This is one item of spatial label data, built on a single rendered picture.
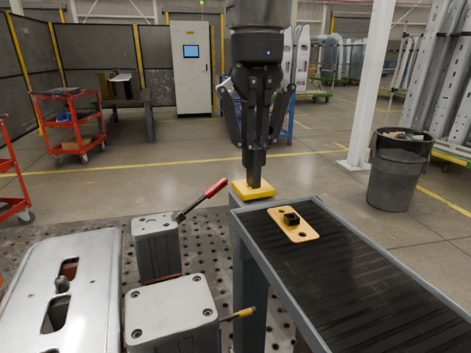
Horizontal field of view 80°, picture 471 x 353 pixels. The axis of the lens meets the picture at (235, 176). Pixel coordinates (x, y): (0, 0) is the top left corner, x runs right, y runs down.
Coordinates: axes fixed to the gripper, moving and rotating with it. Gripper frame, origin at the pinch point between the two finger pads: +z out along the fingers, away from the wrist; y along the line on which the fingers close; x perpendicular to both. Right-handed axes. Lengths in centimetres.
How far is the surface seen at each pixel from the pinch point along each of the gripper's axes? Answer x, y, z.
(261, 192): 2.9, -0.3, 3.7
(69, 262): -13.1, 34.3, 21.2
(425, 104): -245, -369, 47
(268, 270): 20.2, 6.9, 3.3
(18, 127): -493, 194, 89
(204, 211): -71, -7, 49
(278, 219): 11.8, 1.4, 3.2
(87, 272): -6.8, 30.0, 19.5
